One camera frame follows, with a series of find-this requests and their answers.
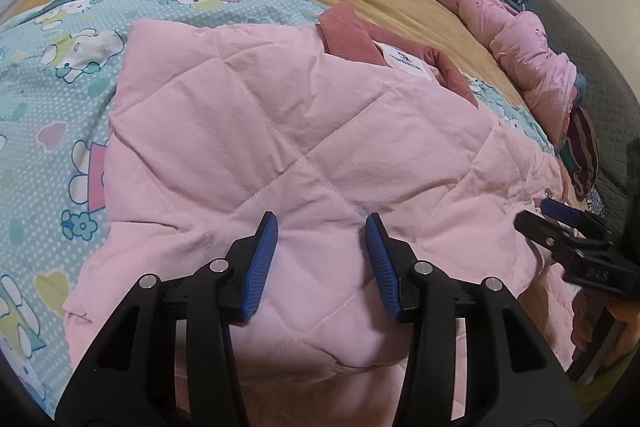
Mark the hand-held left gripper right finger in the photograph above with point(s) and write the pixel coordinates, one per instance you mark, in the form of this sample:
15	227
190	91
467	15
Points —
382	267

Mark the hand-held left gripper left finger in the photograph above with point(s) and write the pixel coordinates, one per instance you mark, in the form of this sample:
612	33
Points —
257	267

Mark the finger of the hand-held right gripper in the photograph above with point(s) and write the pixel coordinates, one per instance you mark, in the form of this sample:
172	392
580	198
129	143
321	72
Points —
535	227
560	209

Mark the pink quilted jacket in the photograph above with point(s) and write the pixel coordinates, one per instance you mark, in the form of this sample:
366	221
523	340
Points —
250	132

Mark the dark patterned pillow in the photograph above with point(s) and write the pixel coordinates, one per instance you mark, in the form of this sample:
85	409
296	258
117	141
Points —
597	202

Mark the striped dark blanket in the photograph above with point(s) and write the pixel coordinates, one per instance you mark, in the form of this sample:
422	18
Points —
582	147

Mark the grey quilted headboard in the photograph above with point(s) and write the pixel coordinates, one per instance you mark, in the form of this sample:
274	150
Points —
610	97

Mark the yellow-green cloth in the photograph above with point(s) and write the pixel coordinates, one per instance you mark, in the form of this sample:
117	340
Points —
605	394

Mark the pink floral duvet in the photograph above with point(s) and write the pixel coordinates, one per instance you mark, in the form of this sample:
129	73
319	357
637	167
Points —
520	42

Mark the cartoon cat printed blanket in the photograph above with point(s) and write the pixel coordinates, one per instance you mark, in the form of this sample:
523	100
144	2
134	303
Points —
50	132

